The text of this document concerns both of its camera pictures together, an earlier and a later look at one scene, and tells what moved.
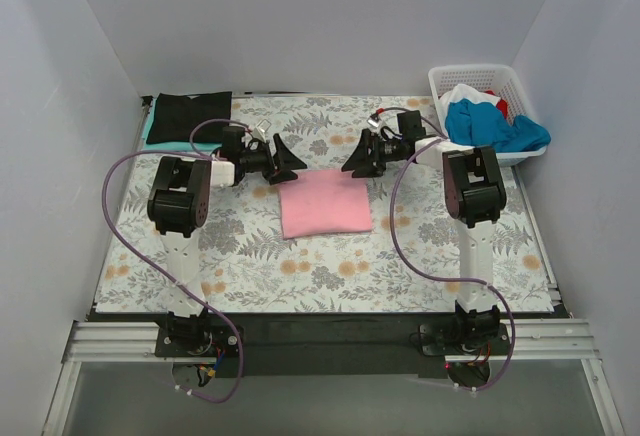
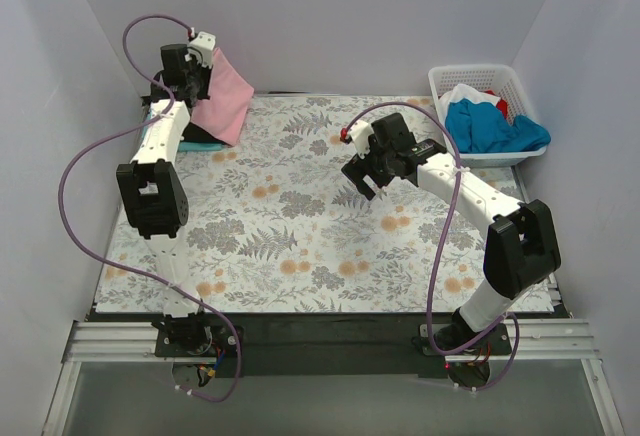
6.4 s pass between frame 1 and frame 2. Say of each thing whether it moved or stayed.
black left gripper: moved
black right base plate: stayed
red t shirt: stayed
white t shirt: stayed
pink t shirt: moved
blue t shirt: stayed
